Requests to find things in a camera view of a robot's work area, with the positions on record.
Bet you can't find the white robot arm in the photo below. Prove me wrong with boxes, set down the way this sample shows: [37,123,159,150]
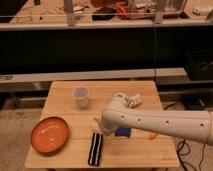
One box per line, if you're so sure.
[99,93,213,146]

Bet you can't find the translucent white cup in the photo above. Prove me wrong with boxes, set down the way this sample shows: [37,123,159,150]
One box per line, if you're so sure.
[72,86,89,108]

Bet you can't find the black white striped eraser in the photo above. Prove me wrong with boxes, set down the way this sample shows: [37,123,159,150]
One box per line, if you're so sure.
[88,133,103,166]

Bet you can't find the white plastic bottle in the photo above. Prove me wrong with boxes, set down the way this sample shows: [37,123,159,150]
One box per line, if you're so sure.
[128,94,142,108]

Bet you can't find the wooden table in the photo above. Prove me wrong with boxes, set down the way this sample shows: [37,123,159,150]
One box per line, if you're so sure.
[25,81,179,169]

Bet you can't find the blue cloth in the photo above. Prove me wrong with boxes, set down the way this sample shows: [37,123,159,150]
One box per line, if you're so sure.
[115,127,131,137]

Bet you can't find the orange carrot toy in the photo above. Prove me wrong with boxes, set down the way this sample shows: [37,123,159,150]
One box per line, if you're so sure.
[149,132,157,140]

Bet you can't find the orange plate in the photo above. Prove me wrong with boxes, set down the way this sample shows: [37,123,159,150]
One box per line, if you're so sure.
[31,117,70,153]

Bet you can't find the grey metal shelf rail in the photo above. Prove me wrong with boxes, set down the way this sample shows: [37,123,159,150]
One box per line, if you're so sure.
[0,68,188,92]

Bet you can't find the black cables on floor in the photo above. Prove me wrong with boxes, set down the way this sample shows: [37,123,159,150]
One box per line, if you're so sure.
[175,138,208,171]

